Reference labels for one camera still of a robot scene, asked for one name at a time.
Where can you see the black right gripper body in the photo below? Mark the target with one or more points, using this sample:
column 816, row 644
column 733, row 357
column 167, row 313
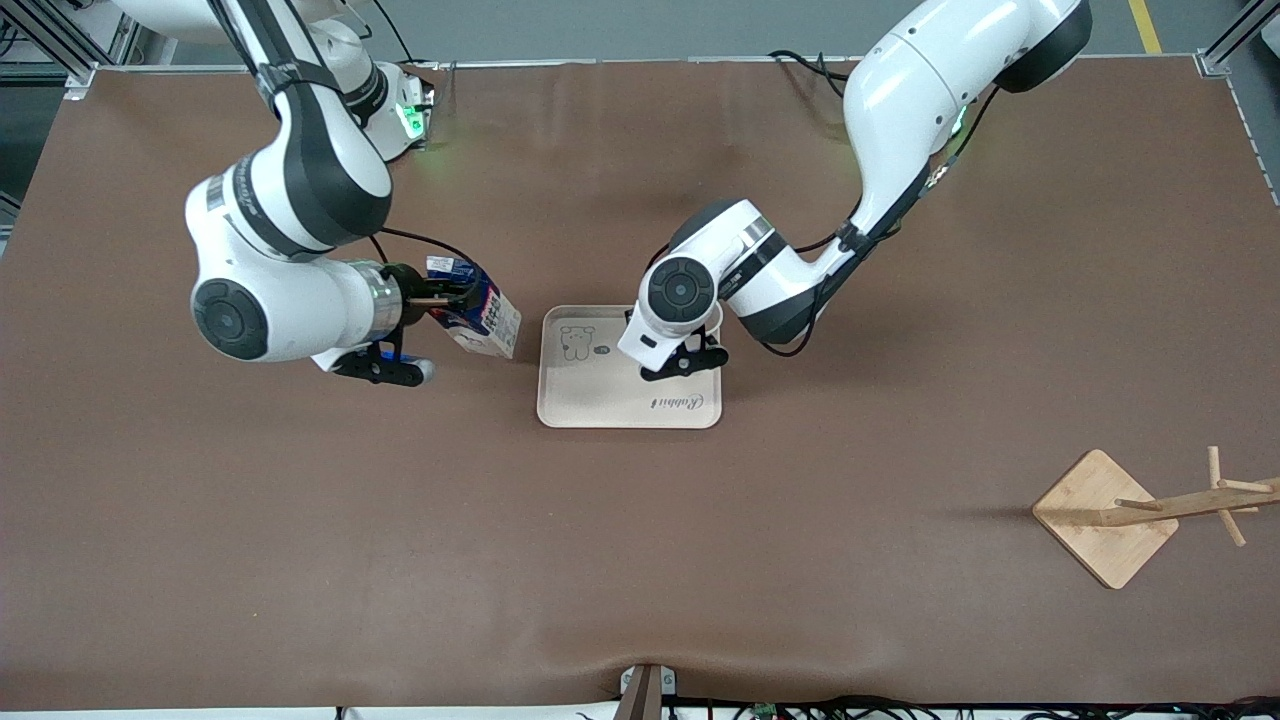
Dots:
column 411, row 296

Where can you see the blue milk carton green cap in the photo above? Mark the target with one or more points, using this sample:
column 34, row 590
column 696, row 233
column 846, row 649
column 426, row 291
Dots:
column 495, row 325

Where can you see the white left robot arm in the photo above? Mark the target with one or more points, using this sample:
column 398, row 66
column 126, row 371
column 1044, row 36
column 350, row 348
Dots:
column 900, row 90

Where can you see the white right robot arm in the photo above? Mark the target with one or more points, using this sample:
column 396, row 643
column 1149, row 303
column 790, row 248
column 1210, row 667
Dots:
column 300, row 170

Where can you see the white rabbit print tray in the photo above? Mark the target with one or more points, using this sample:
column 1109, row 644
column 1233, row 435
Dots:
column 600, row 400

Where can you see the brown table mat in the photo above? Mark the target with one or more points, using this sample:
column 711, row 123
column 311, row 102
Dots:
column 640, row 550

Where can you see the small green circuit board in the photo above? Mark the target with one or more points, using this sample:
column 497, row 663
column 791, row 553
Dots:
column 767, row 711

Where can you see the bamboo mug rack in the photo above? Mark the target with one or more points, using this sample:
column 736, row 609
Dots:
column 1090, row 520

